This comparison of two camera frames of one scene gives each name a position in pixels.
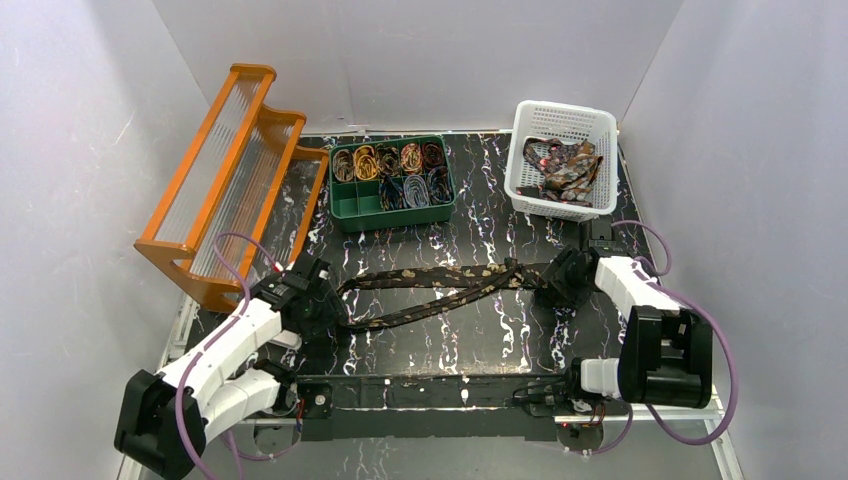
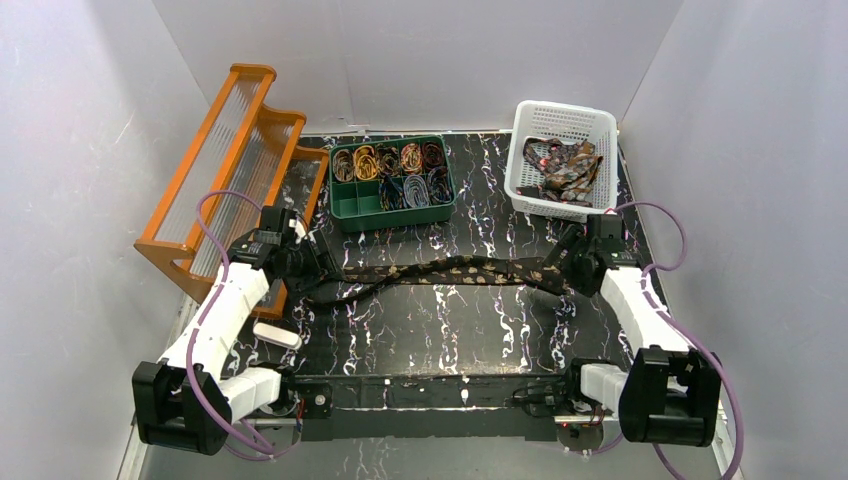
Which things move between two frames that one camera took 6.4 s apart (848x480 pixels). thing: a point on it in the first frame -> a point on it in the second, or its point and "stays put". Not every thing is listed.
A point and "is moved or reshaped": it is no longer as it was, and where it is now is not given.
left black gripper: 325,307 -> 309,266
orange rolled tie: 411,159 stays put
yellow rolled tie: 366,163 stays put
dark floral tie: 511,274 is moved or reshaped
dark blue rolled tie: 440,189 stays put
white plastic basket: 563,122 stays put
